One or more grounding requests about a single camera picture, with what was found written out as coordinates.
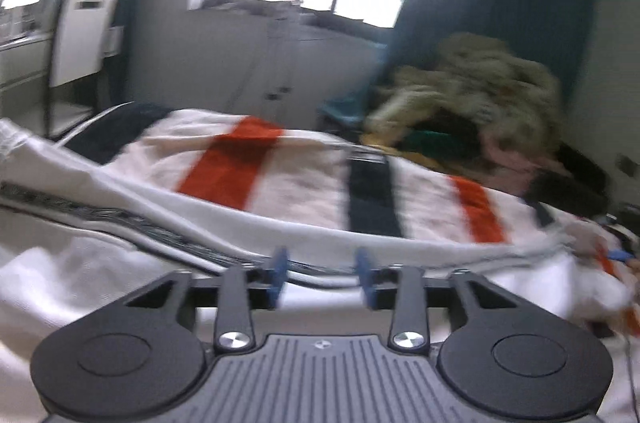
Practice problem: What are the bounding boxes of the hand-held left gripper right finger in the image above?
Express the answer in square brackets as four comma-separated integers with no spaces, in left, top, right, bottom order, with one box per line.
[353,247,523,352]

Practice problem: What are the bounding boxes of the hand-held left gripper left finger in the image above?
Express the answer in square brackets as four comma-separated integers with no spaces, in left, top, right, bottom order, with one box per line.
[122,246,291,354]

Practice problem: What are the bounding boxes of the white pants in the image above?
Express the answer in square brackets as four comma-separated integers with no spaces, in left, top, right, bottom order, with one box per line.
[0,118,631,409]

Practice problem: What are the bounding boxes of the striped blanket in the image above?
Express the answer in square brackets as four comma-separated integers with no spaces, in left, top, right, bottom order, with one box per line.
[55,103,640,339]

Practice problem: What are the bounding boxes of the yellow cloth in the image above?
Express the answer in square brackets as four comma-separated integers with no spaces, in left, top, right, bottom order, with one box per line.
[361,130,403,150]

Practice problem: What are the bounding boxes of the pink cloth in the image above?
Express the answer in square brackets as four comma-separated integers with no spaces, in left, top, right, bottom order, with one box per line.
[480,138,556,184]

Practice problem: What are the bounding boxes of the green cloth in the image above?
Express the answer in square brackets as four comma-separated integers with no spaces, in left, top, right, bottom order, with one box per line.
[400,129,473,156]

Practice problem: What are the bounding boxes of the dark cloth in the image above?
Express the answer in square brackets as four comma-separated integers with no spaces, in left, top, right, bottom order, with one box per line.
[425,110,496,154]

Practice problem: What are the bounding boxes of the cream printed blanket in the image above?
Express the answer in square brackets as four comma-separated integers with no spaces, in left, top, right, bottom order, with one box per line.
[365,32,566,164]

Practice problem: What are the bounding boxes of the white dressing table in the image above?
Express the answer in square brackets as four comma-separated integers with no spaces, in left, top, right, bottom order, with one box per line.
[0,30,58,109]

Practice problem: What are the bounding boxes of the white wall socket panel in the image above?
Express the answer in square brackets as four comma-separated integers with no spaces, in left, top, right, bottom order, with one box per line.
[104,26,125,55]

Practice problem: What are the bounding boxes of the white chair with black frame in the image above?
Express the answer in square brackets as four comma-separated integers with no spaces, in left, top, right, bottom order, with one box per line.
[44,0,122,139]

